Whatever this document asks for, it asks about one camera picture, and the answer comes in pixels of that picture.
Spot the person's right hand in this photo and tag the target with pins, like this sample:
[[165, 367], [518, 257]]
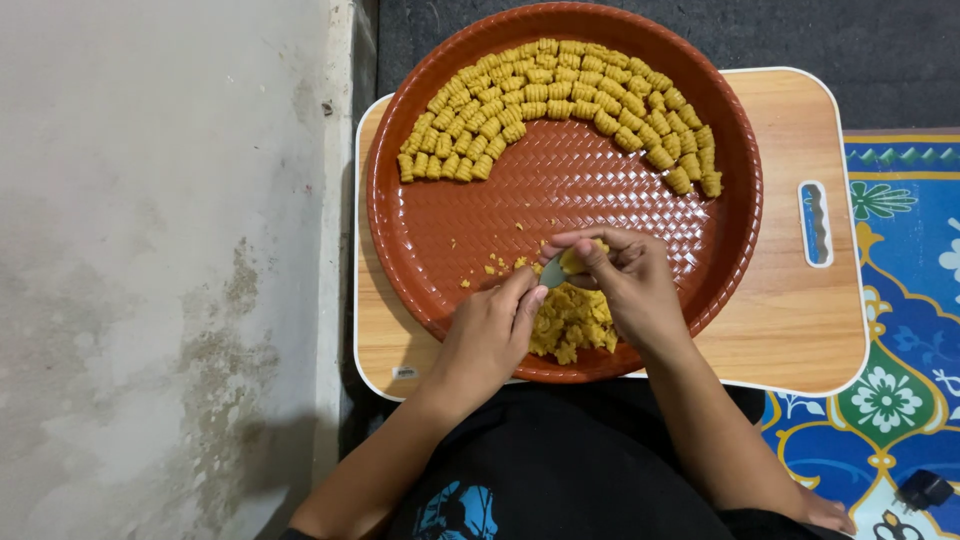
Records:
[[636, 289]]

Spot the person's left hand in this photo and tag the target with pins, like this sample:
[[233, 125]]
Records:
[[485, 332]]

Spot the small yellow dough piece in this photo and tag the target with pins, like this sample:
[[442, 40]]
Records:
[[576, 260]]

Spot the small metal shaping tool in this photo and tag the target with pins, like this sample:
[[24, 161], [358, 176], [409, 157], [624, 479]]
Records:
[[553, 274]]

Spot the lump of yellow dough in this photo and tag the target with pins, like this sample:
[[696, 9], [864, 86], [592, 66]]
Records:
[[571, 324]]

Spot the yellow dough crumbs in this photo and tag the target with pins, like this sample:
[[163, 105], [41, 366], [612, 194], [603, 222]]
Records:
[[499, 259]]

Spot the round brown woven-pattern tray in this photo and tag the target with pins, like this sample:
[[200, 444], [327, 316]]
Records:
[[564, 202]]

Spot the person's black printed shirt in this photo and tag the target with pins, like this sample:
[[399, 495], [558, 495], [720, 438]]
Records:
[[555, 465]]

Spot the wooden lap table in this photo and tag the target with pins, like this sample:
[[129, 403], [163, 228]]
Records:
[[787, 300]]

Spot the rows of shaped yellow dough pieces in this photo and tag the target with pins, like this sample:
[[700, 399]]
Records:
[[559, 101]]

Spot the blue floral patterned rug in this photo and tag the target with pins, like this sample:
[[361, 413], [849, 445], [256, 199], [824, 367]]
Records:
[[892, 337]]

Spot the person's foot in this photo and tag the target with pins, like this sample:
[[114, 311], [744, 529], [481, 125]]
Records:
[[825, 512]]

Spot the black charger adapter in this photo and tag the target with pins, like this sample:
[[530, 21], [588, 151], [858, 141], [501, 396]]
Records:
[[925, 489]]

